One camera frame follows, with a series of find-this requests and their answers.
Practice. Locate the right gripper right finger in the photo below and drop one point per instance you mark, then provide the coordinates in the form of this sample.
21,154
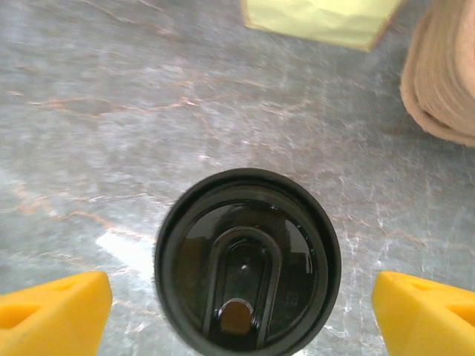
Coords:
430,319

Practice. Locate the pale yellow paper bag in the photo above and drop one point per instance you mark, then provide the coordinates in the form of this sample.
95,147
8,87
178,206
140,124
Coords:
319,18

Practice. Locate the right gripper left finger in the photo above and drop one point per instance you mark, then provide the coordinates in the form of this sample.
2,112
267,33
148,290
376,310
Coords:
44,319

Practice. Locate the stack of pulp cup carriers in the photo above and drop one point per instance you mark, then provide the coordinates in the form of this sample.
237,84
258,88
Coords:
445,74

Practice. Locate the black plastic cup lid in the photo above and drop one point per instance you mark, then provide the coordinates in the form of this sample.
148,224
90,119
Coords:
245,267

